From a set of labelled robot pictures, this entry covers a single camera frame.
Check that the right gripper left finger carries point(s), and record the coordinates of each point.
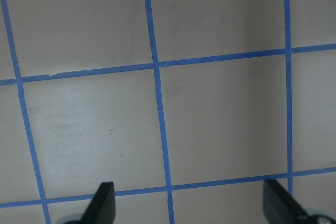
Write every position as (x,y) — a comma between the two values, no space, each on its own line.
(101,209)

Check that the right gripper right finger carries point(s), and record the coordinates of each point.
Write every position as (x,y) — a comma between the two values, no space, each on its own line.
(279,206)

